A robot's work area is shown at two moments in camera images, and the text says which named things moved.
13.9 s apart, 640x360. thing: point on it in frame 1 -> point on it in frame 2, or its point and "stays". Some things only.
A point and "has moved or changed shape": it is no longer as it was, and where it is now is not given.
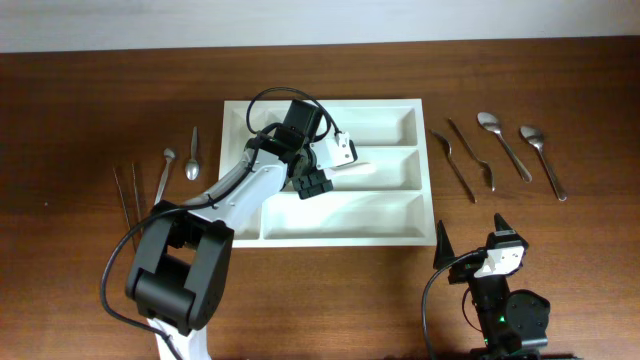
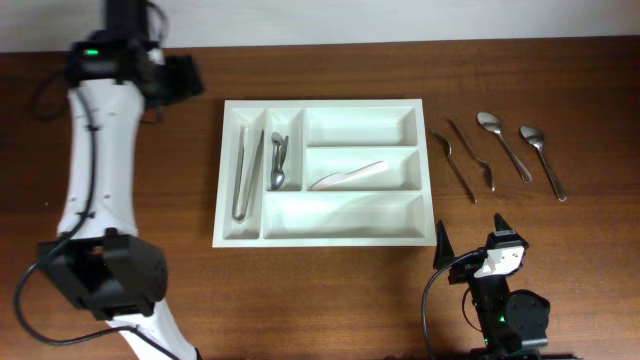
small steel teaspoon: [192, 166] has moved or changed shape
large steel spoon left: [490, 123] stays
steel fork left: [448, 151] stays
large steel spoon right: [536, 137] stays
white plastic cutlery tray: [384, 199] stays
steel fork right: [484, 165] stays
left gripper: [315, 179] -> [186, 79]
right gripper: [444, 251] stays
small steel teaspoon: [169, 155] has moved or changed shape
